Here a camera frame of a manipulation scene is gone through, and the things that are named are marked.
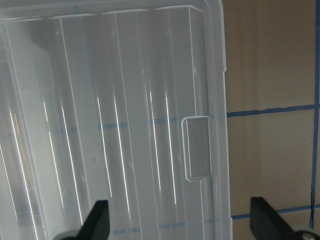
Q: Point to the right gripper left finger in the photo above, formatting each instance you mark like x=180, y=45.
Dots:
x=95, y=227

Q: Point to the clear plastic box lid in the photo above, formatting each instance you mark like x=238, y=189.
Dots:
x=116, y=100

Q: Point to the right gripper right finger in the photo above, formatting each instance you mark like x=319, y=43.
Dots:
x=267, y=224

